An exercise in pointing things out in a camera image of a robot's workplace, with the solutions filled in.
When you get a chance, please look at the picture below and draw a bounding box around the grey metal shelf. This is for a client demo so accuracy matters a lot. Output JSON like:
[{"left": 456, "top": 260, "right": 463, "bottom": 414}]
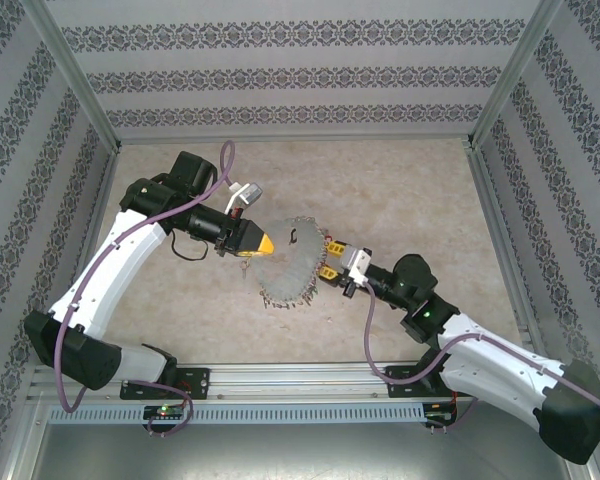
[{"left": 29, "top": 423, "right": 581, "bottom": 480}]

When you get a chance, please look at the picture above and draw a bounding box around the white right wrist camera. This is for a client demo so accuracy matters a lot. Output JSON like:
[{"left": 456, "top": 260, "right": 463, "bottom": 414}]
[{"left": 338, "top": 244, "right": 375, "bottom": 285}]

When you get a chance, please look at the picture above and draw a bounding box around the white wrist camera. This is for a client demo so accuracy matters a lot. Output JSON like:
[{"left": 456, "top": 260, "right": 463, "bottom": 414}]
[
  {"left": 338, "top": 244, "right": 375, "bottom": 285},
  {"left": 224, "top": 180, "right": 264, "bottom": 214}
]

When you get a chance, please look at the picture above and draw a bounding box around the thin black cable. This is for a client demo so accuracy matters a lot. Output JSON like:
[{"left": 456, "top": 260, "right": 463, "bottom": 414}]
[{"left": 169, "top": 232, "right": 212, "bottom": 262}]

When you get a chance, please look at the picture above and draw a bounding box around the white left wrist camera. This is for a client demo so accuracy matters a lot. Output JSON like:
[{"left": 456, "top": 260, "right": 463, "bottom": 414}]
[{"left": 224, "top": 180, "right": 264, "bottom": 214}]

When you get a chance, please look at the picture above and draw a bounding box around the aluminium side rail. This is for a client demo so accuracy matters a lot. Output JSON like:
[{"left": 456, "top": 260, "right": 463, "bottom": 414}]
[
  {"left": 54, "top": 147, "right": 124, "bottom": 361},
  {"left": 467, "top": 142, "right": 539, "bottom": 359}
]

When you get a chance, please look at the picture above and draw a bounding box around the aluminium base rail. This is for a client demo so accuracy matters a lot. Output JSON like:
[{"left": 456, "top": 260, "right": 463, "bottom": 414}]
[{"left": 29, "top": 363, "right": 481, "bottom": 402}]

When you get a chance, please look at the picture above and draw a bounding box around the slotted grey cable duct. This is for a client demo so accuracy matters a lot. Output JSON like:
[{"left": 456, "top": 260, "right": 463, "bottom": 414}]
[{"left": 47, "top": 403, "right": 427, "bottom": 426}]

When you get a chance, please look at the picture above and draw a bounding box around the aluminium frame post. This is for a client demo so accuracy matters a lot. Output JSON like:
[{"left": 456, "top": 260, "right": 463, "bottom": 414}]
[
  {"left": 19, "top": 0, "right": 125, "bottom": 151},
  {"left": 467, "top": 0, "right": 565, "bottom": 150}
]

